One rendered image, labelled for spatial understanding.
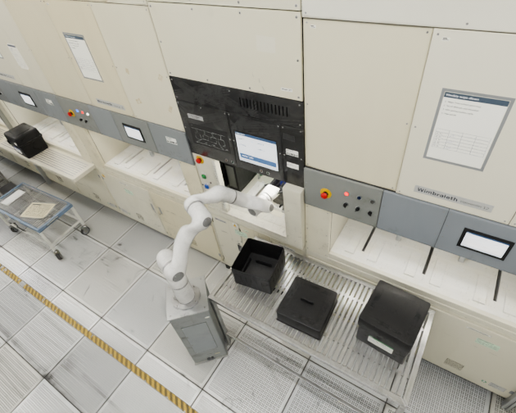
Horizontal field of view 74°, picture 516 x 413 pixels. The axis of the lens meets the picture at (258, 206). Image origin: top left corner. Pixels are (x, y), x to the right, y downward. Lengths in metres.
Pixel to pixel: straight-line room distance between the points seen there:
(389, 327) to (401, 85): 1.19
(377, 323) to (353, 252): 0.57
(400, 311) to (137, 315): 2.31
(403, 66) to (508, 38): 0.32
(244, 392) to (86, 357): 1.39
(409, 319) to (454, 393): 1.12
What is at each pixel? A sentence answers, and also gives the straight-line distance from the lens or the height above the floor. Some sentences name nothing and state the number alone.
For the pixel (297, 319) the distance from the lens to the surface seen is 2.14.
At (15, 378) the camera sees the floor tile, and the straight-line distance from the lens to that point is 3.76.
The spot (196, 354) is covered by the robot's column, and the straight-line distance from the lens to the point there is 2.92.
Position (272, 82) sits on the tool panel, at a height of 2.03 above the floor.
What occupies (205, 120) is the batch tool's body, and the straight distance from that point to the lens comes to 2.19.
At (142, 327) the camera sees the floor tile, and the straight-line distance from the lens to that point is 3.38.
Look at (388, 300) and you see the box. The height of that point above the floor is 1.01.
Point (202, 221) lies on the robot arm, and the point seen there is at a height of 1.43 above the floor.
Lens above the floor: 2.77
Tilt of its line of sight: 45 degrees down
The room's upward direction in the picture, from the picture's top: 9 degrees counter-clockwise
